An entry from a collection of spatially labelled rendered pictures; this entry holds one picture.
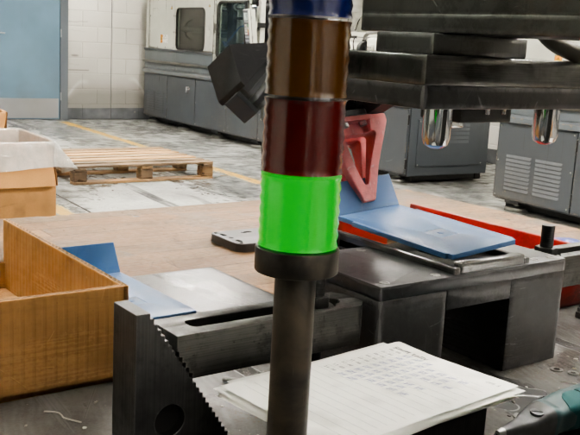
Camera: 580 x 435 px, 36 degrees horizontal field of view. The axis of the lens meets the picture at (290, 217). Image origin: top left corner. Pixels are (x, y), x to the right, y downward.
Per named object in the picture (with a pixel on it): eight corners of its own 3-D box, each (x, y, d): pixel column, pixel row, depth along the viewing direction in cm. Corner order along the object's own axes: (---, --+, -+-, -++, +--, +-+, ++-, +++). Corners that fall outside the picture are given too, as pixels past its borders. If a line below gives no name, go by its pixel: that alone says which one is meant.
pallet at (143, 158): (158, 161, 817) (159, 146, 814) (212, 178, 737) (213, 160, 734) (29, 166, 749) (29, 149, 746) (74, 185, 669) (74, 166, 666)
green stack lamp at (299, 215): (305, 232, 45) (309, 167, 44) (354, 249, 42) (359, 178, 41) (242, 239, 42) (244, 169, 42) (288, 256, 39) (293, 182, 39)
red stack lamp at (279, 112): (309, 163, 44) (312, 95, 43) (359, 174, 41) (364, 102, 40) (244, 166, 42) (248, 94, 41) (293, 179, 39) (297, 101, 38)
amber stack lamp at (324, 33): (313, 91, 43) (317, 22, 43) (364, 98, 40) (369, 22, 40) (248, 91, 41) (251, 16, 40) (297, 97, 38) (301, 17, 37)
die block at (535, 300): (463, 324, 81) (471, 243, 80) (554, 358, 73) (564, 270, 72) (287, 360, 69) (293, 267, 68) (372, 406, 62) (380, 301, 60)
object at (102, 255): (111, 271, 85) (112, 241, 84) (196, 315, 73) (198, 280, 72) (40, 280, 81) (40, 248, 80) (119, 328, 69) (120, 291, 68)
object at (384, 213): (386, 204, 82) (387, 173, 81) (515, 243, 70) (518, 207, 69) (325, 216, 78) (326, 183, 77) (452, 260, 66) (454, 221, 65)
